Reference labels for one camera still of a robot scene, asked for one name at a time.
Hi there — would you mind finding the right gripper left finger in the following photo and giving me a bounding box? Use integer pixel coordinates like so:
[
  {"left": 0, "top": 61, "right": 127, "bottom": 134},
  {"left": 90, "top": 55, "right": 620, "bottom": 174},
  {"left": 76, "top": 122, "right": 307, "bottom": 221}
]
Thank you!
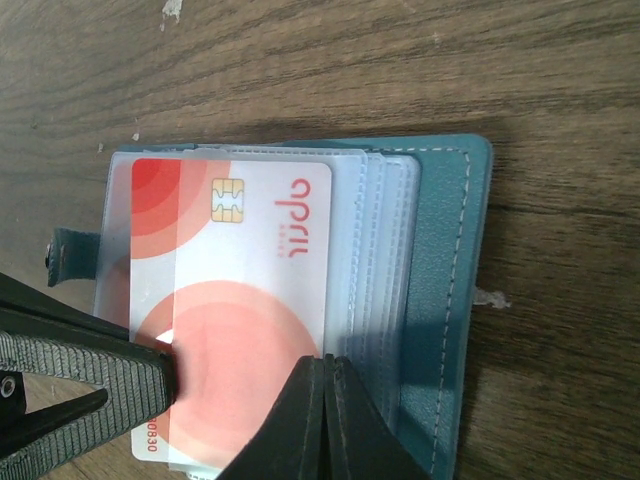
[{"left": 219, "top": 356, "right": 324, "bottom": 480}]

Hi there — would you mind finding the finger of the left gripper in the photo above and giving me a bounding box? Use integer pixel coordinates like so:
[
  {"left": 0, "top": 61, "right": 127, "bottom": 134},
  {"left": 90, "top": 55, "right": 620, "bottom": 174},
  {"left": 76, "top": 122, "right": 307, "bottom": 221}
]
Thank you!
[
  {"left": 1, "top": 273, "right": 129, "bottom": 341},
  {"left": 1, "top": 332, "right": 177, "bottom": 475}
]

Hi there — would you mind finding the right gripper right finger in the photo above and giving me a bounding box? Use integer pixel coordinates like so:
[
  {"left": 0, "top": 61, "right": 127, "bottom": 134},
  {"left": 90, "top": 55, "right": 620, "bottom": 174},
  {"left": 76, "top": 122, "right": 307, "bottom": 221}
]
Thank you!
[{"left": 322, "top": 355, "right": 429, "bottom": 480}]

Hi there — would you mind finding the blue card holder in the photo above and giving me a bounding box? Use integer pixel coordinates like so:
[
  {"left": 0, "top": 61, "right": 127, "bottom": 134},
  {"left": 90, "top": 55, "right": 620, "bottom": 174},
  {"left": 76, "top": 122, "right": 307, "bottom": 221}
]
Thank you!
[{"left": 45, "top": 135, "right": 492, "bottom": 479}]

